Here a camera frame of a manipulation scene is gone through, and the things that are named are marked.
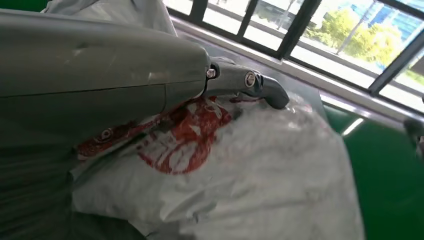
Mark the white window sill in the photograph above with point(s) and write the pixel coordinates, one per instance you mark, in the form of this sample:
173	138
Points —
298	71

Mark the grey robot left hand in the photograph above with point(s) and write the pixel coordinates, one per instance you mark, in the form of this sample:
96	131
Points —
99	66

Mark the black window frame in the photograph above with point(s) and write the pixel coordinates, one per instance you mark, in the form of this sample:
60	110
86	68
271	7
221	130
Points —
293	30

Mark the green conveyor belt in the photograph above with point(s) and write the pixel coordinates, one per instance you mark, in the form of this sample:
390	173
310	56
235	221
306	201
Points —
391	182

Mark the grey parcel bag red print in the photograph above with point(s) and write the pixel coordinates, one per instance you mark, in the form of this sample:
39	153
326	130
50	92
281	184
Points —
265	182

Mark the aluminium conveyor frame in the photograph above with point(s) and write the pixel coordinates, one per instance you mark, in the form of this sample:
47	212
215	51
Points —
364	112

